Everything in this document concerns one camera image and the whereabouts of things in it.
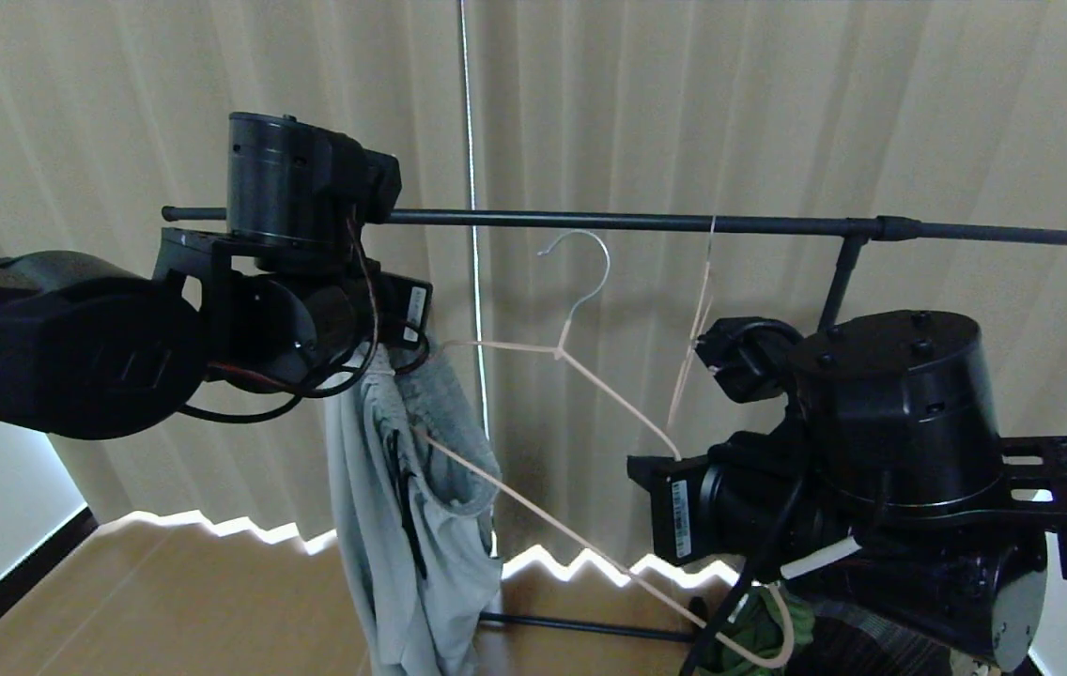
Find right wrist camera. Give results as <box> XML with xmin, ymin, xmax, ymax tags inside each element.
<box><xmin>695</xmin><ymin>317</ymin><xmax>805</xmax><ymax>407</ymax></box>

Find pink clothes hanger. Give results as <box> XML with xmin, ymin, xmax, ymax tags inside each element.
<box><xmin>665</xmin><ymin>218</ymin><xmax>719</xmax><ymax>433</ymax></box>
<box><xmin>411</xmin><ymin>230</ymin><xmax>796</xmax><ymax>669</ymax></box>

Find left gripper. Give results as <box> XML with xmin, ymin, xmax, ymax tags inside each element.
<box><xmin>242</xmin><ymin>272</ymin><xmax>433</xmax><ymax>378</ymax></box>

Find green garment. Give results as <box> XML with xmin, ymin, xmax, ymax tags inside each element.
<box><xmin>698</xmin><ymin>587</ymin><xmax>816</xmax><ymax>673</ymax></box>

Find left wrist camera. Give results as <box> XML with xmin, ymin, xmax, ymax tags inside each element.
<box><xmin>346</xmin><ymin>141</ymin><xmax>403</xmax><ymax>226</ymax></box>

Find white laundry basket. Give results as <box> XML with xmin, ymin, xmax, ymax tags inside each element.
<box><xmin>806</xmin><ymin>601</ymin><xmax>962</xmax><ymax>676</ymax></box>

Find beige curtain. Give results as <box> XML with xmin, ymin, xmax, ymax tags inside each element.
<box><xmin>0</xmin><ymin>0</ymin><xmax>1067</xmax><ymax>583</ymax></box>

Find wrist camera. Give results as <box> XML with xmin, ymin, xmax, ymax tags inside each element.
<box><xmin>346</xmin><ymin>141</ymin><xmax>403</xmax><ymax>226</ymax></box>
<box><xmin>695</xmin><ymin>317</ymin><xmax>805</xmax><ymax>407</ymax></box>

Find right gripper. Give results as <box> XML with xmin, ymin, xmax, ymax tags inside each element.
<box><xmin>627</xmin><ymin>432</ymin><xmax>821</xmax><ymax>567</ymax></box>

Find pale grey shorts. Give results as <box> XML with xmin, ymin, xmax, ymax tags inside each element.
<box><xmin>325</xmin><ymin>338</ymin><xmax>504</xmax><ymax>676</ymax></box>

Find black cable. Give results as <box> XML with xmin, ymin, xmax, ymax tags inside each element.
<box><xmin>177</xmin><ymin>319</ymin><xmax>433</xmax><ymax>425</ymax></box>
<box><xmin>679</xmin><ymin>465</ymin><xmax>816</xmax><ymax>676</ymax></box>

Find black clothes rack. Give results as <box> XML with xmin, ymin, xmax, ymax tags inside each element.
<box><xmin>161</xmin><ymin>205</ymin><xmax>1067</xmax><ymax>644</ymax></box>

